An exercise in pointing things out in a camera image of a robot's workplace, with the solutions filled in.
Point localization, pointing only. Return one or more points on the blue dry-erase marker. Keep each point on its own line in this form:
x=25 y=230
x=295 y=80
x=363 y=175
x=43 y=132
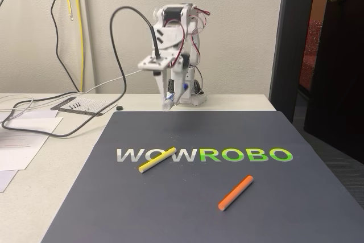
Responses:
x=167 y=103

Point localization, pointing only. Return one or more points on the small black cap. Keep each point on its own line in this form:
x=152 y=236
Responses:
x=119 y=108

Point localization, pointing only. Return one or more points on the yellow chalk stick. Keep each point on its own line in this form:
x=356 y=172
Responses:
x=156 y=160

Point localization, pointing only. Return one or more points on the orange chalk stick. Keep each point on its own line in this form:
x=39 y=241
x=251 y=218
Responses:
x=236 y=193

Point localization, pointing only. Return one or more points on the blank white paper sheet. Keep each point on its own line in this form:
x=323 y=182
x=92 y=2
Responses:
x=42 y=114
x=5 y=180

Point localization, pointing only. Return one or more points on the grey WOWROBO mat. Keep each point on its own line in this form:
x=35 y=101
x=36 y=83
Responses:
x=142 y=211

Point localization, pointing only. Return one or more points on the white printed paper sheet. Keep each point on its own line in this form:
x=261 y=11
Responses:
x=22 y=152

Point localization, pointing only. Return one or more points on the dark brown door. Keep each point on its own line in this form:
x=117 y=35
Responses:
x=341 y=69

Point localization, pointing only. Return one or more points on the white gripper camera module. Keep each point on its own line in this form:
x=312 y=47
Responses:
x=155 y=62

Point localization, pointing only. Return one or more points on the grey door frame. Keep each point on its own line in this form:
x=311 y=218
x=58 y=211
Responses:
x=287 y=41

